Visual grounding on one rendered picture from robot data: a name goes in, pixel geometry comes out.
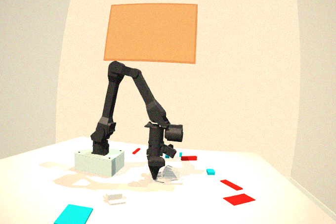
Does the cyan flat rectangular plate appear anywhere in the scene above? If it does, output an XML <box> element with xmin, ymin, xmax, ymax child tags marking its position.
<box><xmin>54</xmin><ymin>204</ymin><xmax>93</xmax><ymax>224</ymax></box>

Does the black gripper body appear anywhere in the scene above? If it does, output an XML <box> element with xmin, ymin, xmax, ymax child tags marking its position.
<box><xmin>146</xmin><ymin>139</ymin><xmax>165</xmax><ymax>166</ymax></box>

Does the cyan rectangular block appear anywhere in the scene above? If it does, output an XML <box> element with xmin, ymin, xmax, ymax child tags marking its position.
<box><xmin>207</xmin><ymin>169</ymin><xmax>215</xmax><ymax>175</ymax></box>

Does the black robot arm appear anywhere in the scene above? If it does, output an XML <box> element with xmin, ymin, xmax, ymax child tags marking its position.
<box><xmin>90</xmin><ymin>61</ymin><xmax>184</xmax><ymax>158</ymax></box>

